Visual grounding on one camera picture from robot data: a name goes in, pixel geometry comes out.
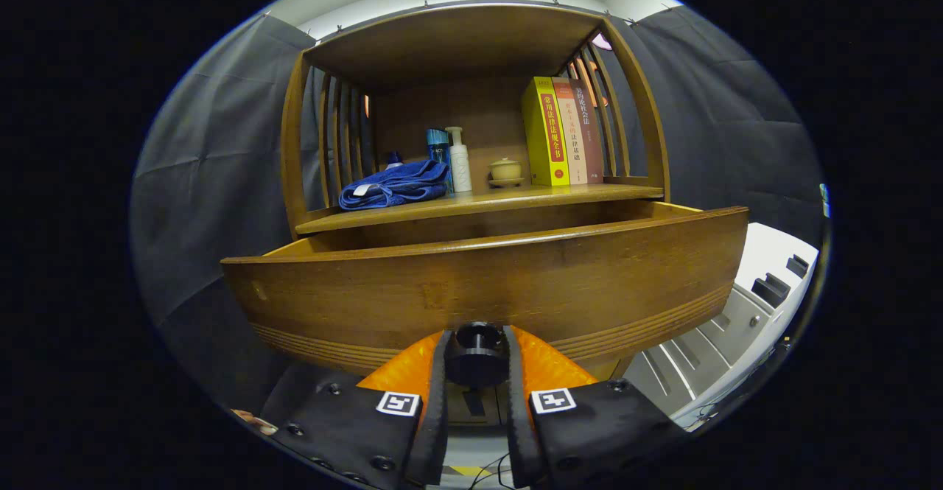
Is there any black backdrop cloth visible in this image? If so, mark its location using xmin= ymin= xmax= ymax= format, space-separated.
xmin=131 ymin=5 xmax=826 ymax=432

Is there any white pump bottle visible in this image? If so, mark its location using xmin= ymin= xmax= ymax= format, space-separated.
xmin=445 ymin=126 xmax=473 ymax=193

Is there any blue towel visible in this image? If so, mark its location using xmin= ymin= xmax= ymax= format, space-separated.
xmin=339 ymin=160 xmax=452 ymax=211

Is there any orange and white book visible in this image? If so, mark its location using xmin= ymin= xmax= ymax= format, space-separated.
xmin=551 ymin=77 xmax=589 ymax=185

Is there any wooden drawer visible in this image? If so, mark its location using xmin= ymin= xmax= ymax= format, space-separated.
xmin=221 ymin=199 xmax=751 ymax=389

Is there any wooden cabinet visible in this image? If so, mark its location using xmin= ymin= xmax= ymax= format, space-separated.
xmin=280 ymin=4 xmax=673 ymax=428

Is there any beige lidded teacup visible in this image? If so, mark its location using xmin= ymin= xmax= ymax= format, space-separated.
xmin=488 ymin=157 xmax=525 ymax=189

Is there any brown book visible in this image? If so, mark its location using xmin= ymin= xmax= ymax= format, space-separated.
xmin=569 ymin=79 xmax=605 ymax=183

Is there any blue bottle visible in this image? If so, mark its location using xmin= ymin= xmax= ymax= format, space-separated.
xmin=426 ymin=128 xmax=452 ymax=181

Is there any wooden countertop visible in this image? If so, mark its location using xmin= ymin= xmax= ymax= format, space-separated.
xmin=295 ymin=183 xmax=665 ymax=237

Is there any yellow book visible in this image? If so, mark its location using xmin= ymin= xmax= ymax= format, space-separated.
xmin=521 ymin=76 xmax=572 ymax=187

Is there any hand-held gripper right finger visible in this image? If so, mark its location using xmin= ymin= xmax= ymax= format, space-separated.
xmin=503 ymin=326 xmax=693 ymax=490

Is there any white side unit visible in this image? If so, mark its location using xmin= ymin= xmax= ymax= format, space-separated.
xmin=623 ymin=223 xmax=820 ymax=432

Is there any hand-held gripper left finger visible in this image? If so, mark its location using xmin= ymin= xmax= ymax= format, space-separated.
xmin=258 ymin=328 xmax=452 ymax=490

